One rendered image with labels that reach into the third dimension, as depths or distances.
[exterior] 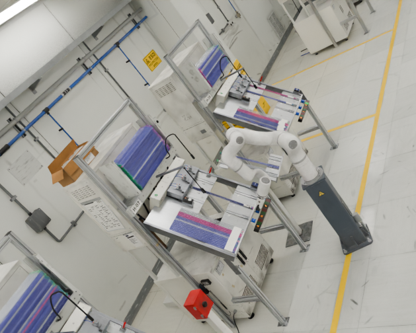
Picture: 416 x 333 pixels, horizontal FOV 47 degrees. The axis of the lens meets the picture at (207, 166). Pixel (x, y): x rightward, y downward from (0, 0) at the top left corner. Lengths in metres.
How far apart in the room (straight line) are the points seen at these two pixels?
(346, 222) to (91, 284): 2.55
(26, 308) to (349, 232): 2.36
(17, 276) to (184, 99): 2.29
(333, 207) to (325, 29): 4.44
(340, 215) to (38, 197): 2.77
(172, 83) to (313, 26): 3.74
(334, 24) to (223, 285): 4.99
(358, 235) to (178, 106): 2.04
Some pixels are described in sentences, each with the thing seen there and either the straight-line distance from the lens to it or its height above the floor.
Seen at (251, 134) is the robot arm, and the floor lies 1.28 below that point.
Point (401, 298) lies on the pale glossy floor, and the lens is 3.46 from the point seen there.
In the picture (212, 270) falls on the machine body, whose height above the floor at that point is 0.60.
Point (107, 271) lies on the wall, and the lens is 5.07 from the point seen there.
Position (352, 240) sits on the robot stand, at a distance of 3.89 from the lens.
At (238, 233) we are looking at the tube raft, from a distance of 3.51.
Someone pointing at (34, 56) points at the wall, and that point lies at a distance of 5.35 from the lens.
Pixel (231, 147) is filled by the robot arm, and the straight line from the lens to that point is 3.25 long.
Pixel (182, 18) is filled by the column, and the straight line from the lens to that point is 6.42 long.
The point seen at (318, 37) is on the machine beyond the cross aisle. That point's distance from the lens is 7.84.
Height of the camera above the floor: 2.51
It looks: 21 degrees down
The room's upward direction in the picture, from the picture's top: 39 degrees counter-clockwise
